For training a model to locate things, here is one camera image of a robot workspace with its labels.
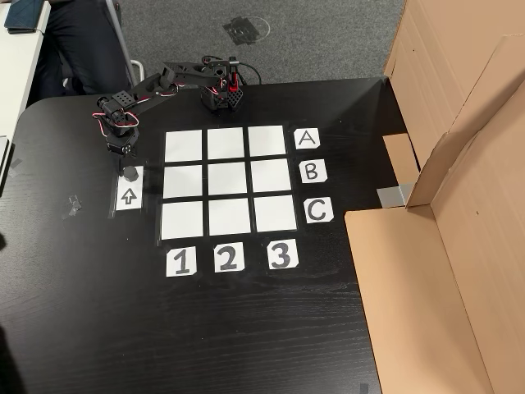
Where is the white paper grid square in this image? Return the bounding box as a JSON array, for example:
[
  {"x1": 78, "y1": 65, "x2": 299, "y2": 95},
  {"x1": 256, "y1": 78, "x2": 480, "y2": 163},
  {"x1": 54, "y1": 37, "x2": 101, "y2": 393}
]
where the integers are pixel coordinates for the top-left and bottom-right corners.
[
  {"x1": 250, "y1": 158, "x2": 291, "y2": 193},
  {"x1": 253, "y1": 195, "x2": 297, "y2": 232},
  {"x1": 208, "y1": 127, "x2": 245, "y2": 160},
  {"x1": 208, "y1": 162, "x2": 249, "y2": 196},
  {"x1": 161, "y1": 201, "x2": 204, "y2": 241},
  {"x1": 208, "y1": 198, "x2": 252, "y2": 236},
  {"x1": 248, "y1": 126, "x2": 286, "y2": 157},
  {"x1": 165, "y1": 131, "x2": 203, "y2": 163},
  {"x1": 163, "y1": 165, "x2": 203, "y2": 199}
]

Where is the white arrow paper sheet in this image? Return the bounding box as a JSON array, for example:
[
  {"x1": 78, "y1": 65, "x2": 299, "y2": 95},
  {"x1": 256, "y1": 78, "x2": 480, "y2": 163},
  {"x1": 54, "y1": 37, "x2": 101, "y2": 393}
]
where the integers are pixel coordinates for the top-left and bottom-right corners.
[{"x1": 116, "y1": 165, "x2": 144, "y2": 212}]

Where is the crumpled grey tape scrap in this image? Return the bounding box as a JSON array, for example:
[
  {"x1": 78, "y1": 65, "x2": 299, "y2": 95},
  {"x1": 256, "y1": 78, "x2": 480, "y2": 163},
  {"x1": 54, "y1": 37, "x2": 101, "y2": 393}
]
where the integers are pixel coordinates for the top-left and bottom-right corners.
[{"x1": 61, "y1": 195, "x2": 83, "y2": 218}]

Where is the person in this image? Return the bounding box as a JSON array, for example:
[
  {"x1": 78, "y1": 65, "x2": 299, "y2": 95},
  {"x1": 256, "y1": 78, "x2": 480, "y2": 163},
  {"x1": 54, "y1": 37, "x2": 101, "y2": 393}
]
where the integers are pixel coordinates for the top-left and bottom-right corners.
[{"x1": 30, "y1": 0, "x2": 133, "y2": 98}]

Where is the silver metal chair leg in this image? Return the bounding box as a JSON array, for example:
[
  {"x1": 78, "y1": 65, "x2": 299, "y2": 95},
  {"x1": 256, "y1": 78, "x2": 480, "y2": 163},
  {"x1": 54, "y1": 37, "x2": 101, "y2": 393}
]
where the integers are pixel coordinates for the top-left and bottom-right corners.
[{"x1": 104, "y1": 0, "x2": 147, "y2": 92}]

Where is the paper label number 1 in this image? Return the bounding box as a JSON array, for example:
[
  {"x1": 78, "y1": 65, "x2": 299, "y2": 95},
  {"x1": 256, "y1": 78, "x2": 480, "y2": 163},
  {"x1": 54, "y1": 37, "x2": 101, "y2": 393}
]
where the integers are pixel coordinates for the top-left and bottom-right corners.
[{"x1": 166, "y1": 247, "x2": 197, "y2": 278}]

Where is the black red bar clamp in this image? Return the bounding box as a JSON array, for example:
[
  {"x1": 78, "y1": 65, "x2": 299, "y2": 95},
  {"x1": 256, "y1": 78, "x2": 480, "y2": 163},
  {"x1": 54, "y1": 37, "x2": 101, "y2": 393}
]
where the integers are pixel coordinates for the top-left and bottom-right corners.
[{"x1": 223, "y1": 55, "x2": 244, "y2": 94}]

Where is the paper label number 2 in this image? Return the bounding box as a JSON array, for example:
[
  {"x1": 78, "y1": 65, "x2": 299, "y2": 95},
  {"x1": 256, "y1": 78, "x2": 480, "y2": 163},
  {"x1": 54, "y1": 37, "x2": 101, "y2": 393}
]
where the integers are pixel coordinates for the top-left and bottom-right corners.
[{"x1": 214, "y1": 244, "x2": 246, "y2": 273}]

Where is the white desk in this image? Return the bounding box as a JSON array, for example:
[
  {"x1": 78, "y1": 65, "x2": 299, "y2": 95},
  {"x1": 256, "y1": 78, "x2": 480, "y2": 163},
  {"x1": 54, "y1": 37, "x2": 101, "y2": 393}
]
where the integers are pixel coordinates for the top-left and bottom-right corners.
[{"x1": 0, "y1": 0, "x2": 53, "y2": 139}]

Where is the dark blue notebook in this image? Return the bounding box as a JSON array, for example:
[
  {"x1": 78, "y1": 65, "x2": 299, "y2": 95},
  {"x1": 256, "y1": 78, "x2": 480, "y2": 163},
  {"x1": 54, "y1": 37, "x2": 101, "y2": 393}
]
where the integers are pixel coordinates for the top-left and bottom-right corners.
[{"x1": 4, "y1": 0, "x2": 44, "y2": 34}]

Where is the black floor tape patch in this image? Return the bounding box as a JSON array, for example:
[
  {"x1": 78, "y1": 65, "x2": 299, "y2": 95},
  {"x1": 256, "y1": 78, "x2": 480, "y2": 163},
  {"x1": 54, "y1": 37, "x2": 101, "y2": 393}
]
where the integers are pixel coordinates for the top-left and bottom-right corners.
[{"x1": 222, "y1": 16, "x2": 263, "y2": 45}]

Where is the paper label letter A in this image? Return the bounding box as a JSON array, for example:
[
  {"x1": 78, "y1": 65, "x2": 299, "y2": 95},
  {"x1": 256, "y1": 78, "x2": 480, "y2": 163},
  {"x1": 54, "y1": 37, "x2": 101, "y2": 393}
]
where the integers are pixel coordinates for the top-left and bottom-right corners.
[{"x1": 294, "y1": 128, "x2": 321, "y2": 150}]

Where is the paper label number 3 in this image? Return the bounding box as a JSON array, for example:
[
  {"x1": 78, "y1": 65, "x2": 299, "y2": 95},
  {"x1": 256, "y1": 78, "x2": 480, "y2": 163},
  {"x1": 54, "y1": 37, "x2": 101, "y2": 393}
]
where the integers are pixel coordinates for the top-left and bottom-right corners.
[{"x1": 267, "y1": 239, "x2": 299, "y2": 270}]

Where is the paper label letter B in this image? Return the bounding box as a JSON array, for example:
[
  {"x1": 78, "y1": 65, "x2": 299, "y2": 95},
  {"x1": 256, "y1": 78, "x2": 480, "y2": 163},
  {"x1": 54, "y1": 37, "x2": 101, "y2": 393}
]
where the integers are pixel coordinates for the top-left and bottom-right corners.
[{"x1": 299, "y1": 159, "x2": 328, "y2": 184}]

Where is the paper label letter C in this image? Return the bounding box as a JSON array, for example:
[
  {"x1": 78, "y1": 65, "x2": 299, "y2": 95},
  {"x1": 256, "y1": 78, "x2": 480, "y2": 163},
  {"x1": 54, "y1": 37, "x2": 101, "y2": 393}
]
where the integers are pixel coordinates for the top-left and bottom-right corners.
[{"x1": 305, "y1": 197, "x2": 334, "y2": 225}]

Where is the large brown cardboard sheet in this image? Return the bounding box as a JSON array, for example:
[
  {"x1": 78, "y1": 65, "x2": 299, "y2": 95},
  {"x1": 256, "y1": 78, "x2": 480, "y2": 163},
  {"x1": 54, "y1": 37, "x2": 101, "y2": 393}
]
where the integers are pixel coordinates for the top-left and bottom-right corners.
[
  {"x1": 381, "y1": 0, "x2": 525, "y2": 188},
  {"x1": 344, "y1": 34, "x2": 525, "y2": 394}
]

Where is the red white servo wire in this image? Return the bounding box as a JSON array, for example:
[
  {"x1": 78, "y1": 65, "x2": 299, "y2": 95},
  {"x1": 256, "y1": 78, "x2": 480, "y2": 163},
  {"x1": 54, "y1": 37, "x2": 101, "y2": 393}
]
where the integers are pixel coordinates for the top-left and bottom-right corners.
[{"x1": 92, "y1": 107, "x2": 141, "y2": 137}]

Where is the black power cable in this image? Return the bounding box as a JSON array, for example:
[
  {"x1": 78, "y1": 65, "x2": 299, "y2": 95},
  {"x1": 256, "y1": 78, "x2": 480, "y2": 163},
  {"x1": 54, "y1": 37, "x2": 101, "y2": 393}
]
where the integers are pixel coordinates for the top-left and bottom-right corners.
[{"x1": 236, "y1": 62, "x2": 263, "y2": 86}]

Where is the grey duct tape strip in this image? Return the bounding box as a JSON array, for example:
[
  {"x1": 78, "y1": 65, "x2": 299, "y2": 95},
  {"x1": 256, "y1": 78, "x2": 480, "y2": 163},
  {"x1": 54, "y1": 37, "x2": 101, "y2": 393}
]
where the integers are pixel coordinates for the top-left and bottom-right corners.
[{"x1": 377, "y1": 184, "x2": 415, "y2": 208}]

